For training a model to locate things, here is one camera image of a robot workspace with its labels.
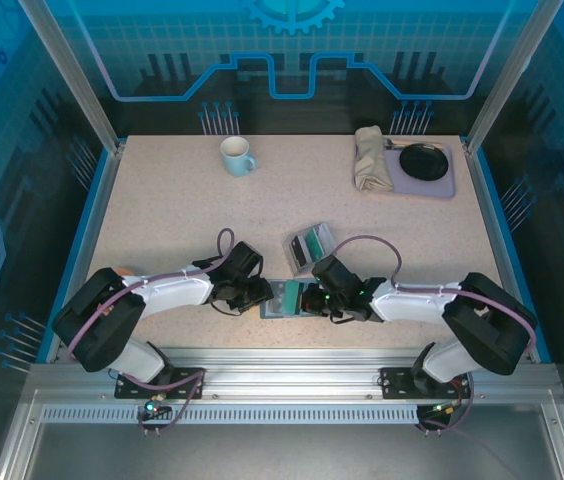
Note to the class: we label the small circuit board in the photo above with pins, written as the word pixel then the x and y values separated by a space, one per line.
pixel 439 410
pixel 154 409

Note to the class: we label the lilac tray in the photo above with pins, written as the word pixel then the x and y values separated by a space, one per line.
pixel 427 189

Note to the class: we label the metal fork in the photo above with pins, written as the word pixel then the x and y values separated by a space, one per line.
pixel 392 145

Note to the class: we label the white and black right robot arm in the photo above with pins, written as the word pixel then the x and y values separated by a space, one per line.
pixel 412 306

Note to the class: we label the aluminium table side rail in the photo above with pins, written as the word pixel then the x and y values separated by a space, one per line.
pixel 89 240
pixel 494 240

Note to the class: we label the aluminium frame rail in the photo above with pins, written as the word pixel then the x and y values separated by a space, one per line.
pixel 287 370

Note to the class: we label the black credit card stack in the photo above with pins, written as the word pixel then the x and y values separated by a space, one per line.
pixel 300 255

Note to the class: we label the wooden utensil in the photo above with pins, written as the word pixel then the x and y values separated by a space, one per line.
pixel 437 146

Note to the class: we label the light blue mug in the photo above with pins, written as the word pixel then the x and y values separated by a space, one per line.
pixel 236 160

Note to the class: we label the beige folded cloth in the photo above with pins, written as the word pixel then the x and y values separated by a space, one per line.
pixel 369 160

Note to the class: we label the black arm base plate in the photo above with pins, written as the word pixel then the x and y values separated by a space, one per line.
pixel 397 382
pixel 187 382

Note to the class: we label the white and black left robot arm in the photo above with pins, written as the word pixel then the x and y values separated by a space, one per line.
pixel 177 296

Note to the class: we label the orange bowl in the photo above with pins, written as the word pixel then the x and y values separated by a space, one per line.
pixel 123 271

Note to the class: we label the black plate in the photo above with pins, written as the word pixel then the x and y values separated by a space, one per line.
pixel 424 162

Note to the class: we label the green credit card stack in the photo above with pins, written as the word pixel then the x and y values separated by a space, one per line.
pixel 319 242

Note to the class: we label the aluminium frame post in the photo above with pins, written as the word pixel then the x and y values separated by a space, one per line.
pixel 78 80
pixel 506 80

